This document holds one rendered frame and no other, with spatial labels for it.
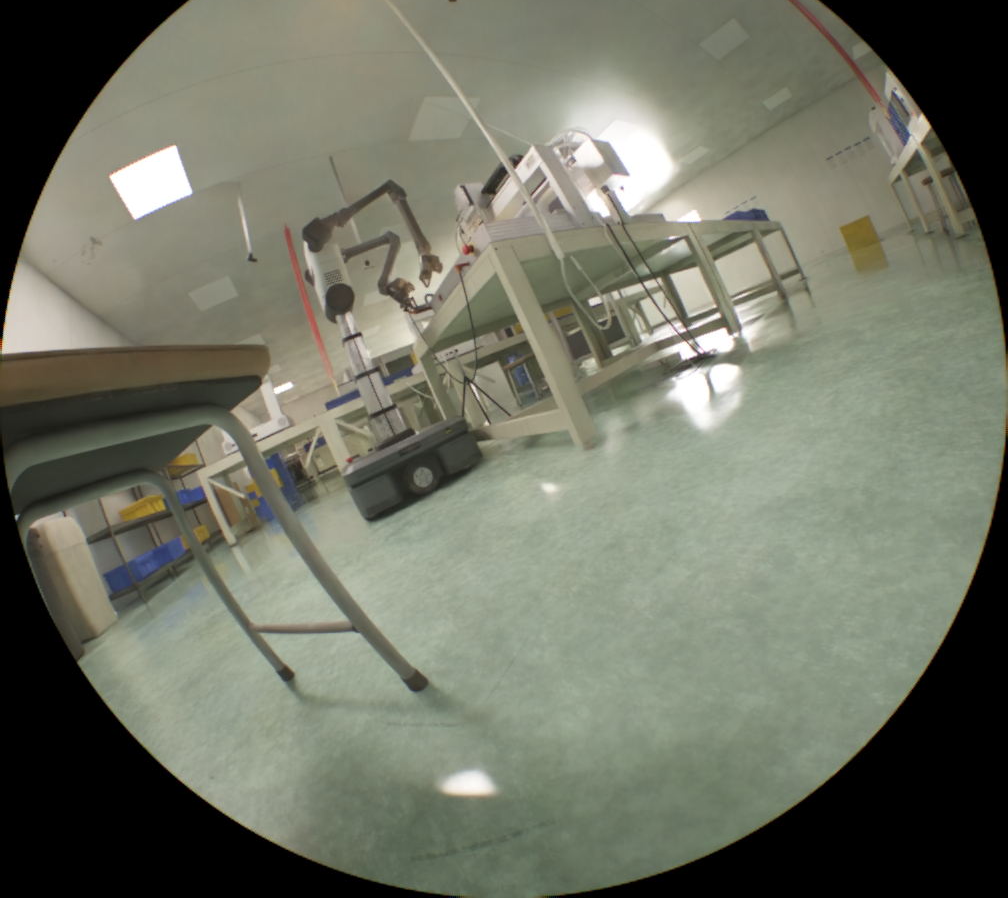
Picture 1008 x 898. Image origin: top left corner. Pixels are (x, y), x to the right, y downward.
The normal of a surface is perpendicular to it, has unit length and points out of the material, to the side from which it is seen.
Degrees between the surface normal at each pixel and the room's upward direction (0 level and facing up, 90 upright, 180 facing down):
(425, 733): 0
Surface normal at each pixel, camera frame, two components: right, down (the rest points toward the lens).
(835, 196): -0.80, 0.38
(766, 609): -0.41, -0.91
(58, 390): 0.90, 0.43
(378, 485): 0.45, -0.18
